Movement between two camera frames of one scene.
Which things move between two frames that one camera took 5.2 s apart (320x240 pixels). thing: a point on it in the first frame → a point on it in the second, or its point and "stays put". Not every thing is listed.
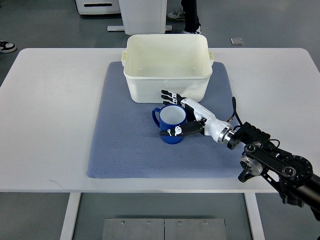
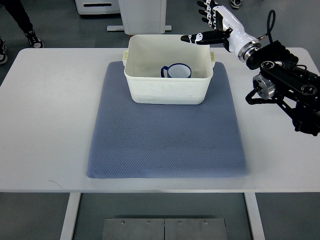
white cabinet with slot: [90, 7] stays put
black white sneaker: [6, 47] → [3, 57]
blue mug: [172, 140] → [178, 70]
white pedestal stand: [142, 17] stays put
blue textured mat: [127, 143] stays put
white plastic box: [180, 64] stays put
